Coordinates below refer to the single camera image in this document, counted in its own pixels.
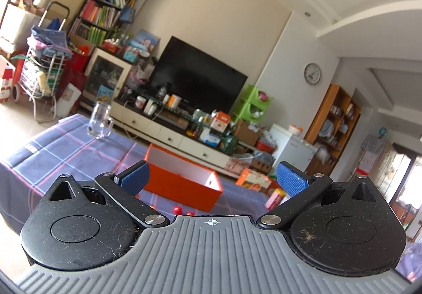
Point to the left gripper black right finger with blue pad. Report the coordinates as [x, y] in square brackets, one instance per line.
[303, 189]

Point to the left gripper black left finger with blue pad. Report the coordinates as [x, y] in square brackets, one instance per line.
[122, 189]

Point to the pink yellow bottle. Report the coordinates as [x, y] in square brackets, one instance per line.
[275, 199]

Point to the white small fridge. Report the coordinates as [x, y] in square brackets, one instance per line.
[290, 148]

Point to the orange cardboard box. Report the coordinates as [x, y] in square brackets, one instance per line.
[181, 180]

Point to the orange white carton floor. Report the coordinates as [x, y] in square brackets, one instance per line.
[253, 180]

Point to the blue plaid tablecloth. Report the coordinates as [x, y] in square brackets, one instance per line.
[29, 171]

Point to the clear glass mug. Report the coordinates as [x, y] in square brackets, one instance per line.
[100, 124]

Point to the brown cardboard box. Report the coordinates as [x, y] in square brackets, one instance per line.
[246, 132]

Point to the wooden display shelf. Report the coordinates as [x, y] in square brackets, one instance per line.
[331, 129]

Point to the green plastic shelf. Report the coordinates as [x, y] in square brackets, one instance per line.
[252, 105]

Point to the white tv cabinet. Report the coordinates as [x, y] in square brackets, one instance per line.
[175, 142]

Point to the glass door cabinet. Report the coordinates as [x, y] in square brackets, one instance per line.
[106, 75]

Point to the black flat television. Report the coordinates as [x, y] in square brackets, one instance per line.
[202, 81]

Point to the black bookshelf with books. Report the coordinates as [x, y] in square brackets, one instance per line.
[108, 3]

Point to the round wall clock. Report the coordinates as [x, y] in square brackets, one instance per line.
[312, 73]

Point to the wire trolley cart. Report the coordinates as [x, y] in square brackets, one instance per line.
[44, 64]

